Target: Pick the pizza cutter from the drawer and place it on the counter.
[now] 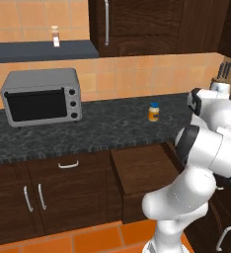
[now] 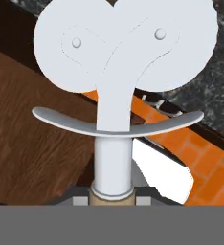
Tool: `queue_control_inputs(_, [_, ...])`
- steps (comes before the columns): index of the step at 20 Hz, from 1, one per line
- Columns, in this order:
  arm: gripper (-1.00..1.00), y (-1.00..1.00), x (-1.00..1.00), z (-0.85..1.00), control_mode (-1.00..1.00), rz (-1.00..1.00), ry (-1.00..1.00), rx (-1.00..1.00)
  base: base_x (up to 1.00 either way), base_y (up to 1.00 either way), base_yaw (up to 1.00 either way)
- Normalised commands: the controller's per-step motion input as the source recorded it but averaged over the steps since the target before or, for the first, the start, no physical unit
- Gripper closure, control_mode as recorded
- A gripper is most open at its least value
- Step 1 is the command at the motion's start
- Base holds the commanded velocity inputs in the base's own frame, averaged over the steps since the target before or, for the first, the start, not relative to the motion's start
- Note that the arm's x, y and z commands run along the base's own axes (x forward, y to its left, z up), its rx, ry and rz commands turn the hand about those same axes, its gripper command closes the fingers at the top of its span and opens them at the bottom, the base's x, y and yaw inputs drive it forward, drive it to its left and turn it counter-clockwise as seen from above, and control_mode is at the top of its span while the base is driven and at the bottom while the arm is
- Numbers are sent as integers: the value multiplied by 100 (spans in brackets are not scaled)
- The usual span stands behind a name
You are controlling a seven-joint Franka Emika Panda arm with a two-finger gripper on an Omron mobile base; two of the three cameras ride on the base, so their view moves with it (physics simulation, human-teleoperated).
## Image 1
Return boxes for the open dark wooden drawer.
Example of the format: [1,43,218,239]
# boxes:
[109,141,188,225]

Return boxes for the white curved cupboard handle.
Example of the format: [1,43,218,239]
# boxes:
[23,185,35,213]
[37,183,47,211]
[215,225,231,252]

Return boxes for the wide dark wooden drawer front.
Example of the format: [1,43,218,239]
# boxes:
[25,151,114,181]

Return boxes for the white curved drawer handle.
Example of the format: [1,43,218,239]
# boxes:
[57,159,80,170]

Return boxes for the grey toaster oven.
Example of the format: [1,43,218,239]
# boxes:
[0,67,83,128]

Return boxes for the wooden knife block with knives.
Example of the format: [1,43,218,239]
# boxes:
[210,61,231,88]

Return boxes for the dark wooden side cupboard run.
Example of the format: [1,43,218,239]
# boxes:
[185,176,231,253]

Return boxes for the long silver cupboard handle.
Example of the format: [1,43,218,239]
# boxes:
[103,0,111,46]

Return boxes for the pale bottle with pink label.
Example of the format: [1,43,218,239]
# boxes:
[50,25,61,48]

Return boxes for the dark wooden wall cupboard door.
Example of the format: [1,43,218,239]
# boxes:
[88,0,185,58]

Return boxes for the narrow dark wooden drawer front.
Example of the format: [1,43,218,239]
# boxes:
[0,161,30,187]

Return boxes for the dark grey wall shelf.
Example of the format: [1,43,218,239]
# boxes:
[0,39,100,64]

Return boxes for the yellow jar with blue lid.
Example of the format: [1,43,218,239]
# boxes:
[147,102,161,123]

